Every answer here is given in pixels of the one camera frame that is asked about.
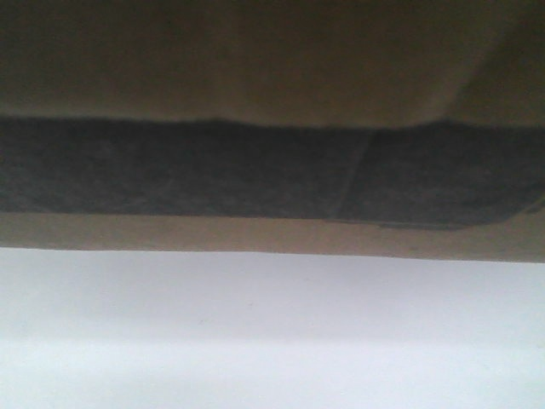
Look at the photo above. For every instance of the brown cardboard box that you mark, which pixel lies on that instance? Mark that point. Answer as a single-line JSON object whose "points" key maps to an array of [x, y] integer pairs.
{"points": [[368, 128]]}

